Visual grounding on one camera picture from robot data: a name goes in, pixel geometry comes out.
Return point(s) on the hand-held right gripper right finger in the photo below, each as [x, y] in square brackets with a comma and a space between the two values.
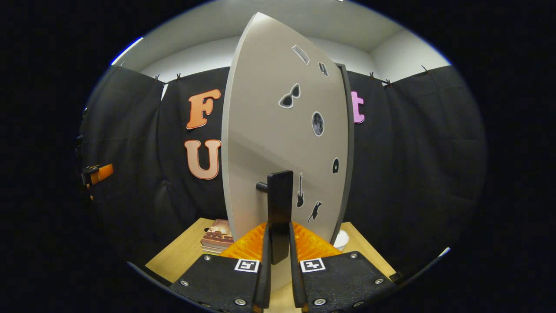
[297, 282]

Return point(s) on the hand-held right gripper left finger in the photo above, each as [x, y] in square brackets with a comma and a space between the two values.
[264, 282]

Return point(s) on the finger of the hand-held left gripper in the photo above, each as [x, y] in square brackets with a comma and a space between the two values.
[104, 173]

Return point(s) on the dark grey cabinet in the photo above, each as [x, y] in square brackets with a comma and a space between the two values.
[349, 130]

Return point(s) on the beige cabinet door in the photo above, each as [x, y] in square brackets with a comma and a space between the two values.
[260, 108]

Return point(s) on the small white round object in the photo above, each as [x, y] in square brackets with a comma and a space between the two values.
[342, 240]

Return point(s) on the yellow book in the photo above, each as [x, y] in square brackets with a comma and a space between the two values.
[210, 250]

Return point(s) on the brown cover book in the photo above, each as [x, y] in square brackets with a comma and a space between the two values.
[217, 232]

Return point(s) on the row of black cloth clips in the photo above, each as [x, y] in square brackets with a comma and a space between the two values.
[178, 77]

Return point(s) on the narrow ceiling light strip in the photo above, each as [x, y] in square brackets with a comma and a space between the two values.
[126, 50]

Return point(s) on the black backdrop cloth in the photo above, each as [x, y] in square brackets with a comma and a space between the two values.
[412, 174]

